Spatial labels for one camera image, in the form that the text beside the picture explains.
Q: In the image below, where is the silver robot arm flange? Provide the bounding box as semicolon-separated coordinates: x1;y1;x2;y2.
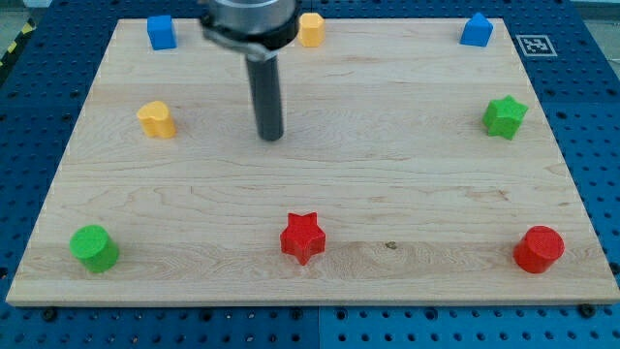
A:
200;0;300;62

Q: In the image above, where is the red star block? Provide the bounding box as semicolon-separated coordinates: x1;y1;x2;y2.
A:
280;212;326;266

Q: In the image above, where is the green star block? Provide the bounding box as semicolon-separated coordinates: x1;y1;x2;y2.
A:
482;95;529;141

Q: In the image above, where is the wooden board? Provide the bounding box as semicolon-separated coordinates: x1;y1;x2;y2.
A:
7;18;619;307

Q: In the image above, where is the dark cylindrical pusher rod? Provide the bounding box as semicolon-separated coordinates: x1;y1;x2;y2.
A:
246;56;284;142

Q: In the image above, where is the yellow hexagon block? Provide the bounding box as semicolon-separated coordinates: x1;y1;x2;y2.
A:
297;13;326;48

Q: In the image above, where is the yellow heart block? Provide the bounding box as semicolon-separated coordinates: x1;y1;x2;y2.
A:
137;101;176;139

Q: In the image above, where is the blue cube block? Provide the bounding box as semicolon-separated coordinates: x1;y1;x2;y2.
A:
146;15;177;50

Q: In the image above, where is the blue pentagon block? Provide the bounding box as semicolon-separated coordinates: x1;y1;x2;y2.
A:
459;13;494;48

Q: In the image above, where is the green cylinder block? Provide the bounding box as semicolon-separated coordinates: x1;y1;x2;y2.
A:
69;225;119;273

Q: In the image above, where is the red cylinder block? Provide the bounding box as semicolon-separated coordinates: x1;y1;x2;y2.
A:
512;226;566;273

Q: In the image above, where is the white fiducial marker tag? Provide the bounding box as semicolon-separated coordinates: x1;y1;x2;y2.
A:
516;34;557;57

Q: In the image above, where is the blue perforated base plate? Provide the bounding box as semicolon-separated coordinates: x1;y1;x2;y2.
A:
1;1;619;348

